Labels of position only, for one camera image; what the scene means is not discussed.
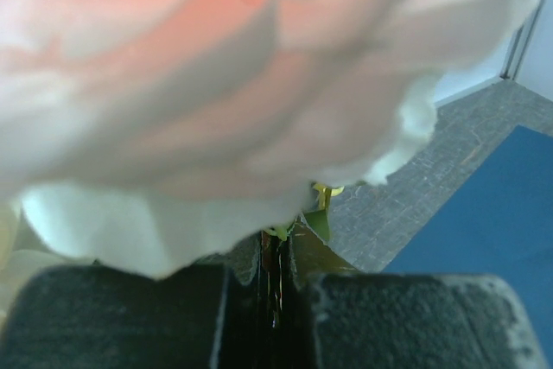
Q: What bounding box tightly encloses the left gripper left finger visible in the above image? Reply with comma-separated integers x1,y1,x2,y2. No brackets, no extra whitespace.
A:
1,236,259,368

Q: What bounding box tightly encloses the pale pink flower stem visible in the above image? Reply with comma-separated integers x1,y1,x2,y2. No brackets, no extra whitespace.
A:
1,0,539,278

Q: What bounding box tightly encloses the right aluminium frame post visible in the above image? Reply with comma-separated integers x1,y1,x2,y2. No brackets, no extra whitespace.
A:
500,0,546,80

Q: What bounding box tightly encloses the blue wrapping paper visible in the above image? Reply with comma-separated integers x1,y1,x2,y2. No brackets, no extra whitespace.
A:
385,126,552,354

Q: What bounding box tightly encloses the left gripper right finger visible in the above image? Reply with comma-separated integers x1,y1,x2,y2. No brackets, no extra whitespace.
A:
288,220,548,368

